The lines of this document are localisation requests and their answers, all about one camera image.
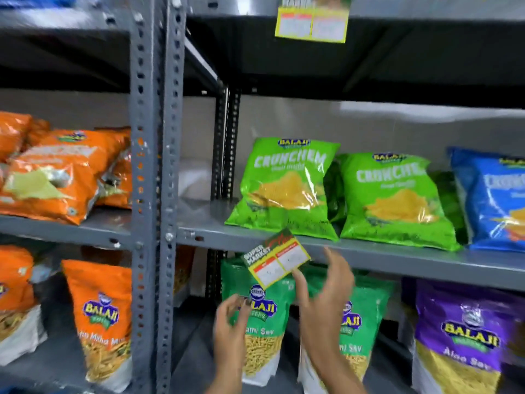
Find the blue chips bag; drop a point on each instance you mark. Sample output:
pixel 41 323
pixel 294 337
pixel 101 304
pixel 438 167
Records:
pixel 492 201

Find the orange snack pouch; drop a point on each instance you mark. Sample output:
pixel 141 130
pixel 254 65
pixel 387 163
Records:
pixel 16 299
pixel 102 315

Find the orange chips bag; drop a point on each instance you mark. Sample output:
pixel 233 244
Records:
pixel 37 131
pixel 12 133
pixel 49 184
pixel 119 180
pixel 98 139

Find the green sev pouch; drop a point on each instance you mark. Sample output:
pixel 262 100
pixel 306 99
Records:
pixel 363 324
pixel 266 324

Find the person's left hand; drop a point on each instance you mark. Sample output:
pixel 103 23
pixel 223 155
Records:
pixel 229 336

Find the purple sev pouch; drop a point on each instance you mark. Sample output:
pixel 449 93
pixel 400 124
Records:
pixel 463 336

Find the grey metal shelf rack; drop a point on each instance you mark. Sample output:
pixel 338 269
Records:
pixel 410 262
pixel 143 118

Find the yellow price tag card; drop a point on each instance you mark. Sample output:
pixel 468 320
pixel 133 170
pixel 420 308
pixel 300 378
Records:
pixel 313 24
pixel 275 258

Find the person's left forearm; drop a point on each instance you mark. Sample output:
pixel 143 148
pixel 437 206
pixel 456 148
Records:
pixel 225 379

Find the person's right thumb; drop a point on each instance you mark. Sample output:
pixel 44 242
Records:
pixel 302 288

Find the person's right forearm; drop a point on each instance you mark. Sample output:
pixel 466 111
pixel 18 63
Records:
pixel 340 377

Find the green chips bag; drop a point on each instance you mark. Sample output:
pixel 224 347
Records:
pixel 334 192
pixel 393 201
pixel 283 184
pixel 449 201

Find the person's right hand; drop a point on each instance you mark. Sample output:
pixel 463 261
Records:
pixel 328 320

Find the person's left thumb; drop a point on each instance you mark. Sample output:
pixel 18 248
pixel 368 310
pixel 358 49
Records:
pixel 245 311

